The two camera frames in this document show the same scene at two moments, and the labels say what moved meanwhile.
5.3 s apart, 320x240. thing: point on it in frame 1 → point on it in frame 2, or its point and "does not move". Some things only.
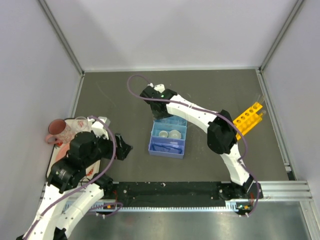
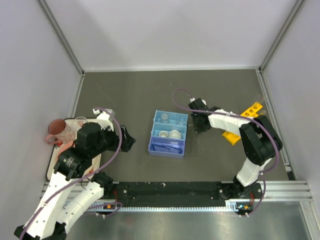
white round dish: (174, 134) does not move
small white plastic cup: (163, 134) does not move
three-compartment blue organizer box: (168, 137) does not move
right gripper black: (158, 116) → (196, 129)
